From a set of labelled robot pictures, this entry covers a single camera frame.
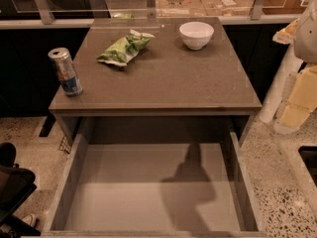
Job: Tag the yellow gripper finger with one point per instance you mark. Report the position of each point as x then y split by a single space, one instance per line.
299 100

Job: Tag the green jalapeno chip bag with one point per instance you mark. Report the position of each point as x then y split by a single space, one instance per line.
125 49

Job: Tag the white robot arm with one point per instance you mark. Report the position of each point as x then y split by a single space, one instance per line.
303 34

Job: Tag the open grey top drawer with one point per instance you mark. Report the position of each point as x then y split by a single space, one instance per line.
155 177

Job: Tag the white diagonal support pole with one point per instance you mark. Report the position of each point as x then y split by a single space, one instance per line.
289 64

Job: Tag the white ceramic bowl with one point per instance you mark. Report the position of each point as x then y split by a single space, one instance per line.
196 35

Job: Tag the flattened cardboard box right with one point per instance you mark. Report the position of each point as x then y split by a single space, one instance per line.
228 7

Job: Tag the flattened cardboard box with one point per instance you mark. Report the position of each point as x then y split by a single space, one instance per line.
228 7
180 2

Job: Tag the flattened cardboard box left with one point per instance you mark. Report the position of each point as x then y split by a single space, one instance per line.
180 2

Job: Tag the silver blue energy drink can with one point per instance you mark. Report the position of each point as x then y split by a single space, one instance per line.
65 71

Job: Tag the grey metal railing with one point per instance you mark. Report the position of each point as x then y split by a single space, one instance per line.
23 13

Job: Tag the white shoe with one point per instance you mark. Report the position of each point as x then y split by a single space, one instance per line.
29 219

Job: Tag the black office chair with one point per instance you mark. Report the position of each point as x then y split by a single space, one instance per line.
16 185

